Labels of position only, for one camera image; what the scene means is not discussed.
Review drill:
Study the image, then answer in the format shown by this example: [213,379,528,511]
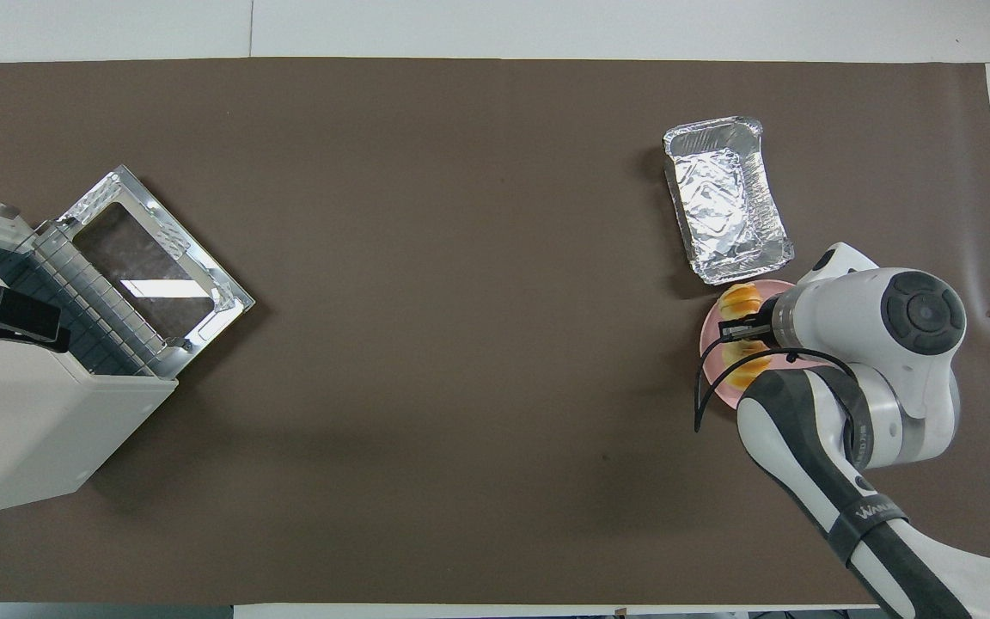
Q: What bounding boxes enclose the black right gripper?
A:
[718,311,779,343]

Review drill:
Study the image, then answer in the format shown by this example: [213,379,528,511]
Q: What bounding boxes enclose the sliced bread loaf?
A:
[717,284,775,392]

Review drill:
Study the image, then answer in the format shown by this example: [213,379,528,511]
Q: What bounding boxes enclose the aluminium foil tray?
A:
[663,116,795,286]

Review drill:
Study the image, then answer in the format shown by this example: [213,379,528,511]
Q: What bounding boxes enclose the cream white toaster oven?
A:
[0,185,180,518]

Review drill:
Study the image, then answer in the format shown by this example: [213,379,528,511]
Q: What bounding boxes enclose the glass oven door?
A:
[35,165,255,379]

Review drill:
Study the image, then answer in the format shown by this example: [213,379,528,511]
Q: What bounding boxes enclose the pink round plate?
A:
[700,279,797,412]

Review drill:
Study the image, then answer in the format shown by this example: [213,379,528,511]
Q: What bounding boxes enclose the brown table mat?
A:
[0,58,990,607]

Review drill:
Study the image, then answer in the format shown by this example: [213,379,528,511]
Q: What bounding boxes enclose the oven wire rack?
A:
[31,222,178,379]

